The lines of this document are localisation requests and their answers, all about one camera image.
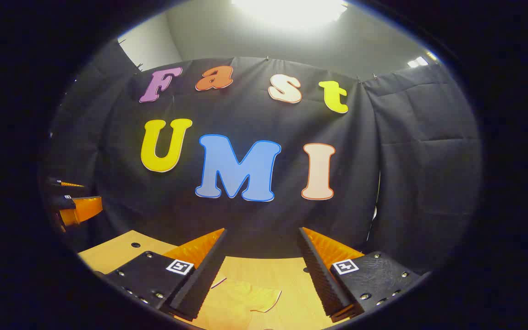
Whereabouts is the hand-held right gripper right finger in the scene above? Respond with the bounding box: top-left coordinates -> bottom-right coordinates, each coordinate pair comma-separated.
297,226 -> 421,323

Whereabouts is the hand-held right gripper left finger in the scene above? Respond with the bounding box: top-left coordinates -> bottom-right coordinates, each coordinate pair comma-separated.
103,228 -> 228,321

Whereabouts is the orange T-shirt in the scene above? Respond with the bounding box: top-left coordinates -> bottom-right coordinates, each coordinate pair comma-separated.
177,274 -> 283,330

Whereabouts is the bright ceiling light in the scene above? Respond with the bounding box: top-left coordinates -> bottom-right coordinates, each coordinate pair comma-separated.
230,0 -> 349,28

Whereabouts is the black backdrop cloth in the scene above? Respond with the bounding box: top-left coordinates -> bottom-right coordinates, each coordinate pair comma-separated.
39,39 -> 484,275

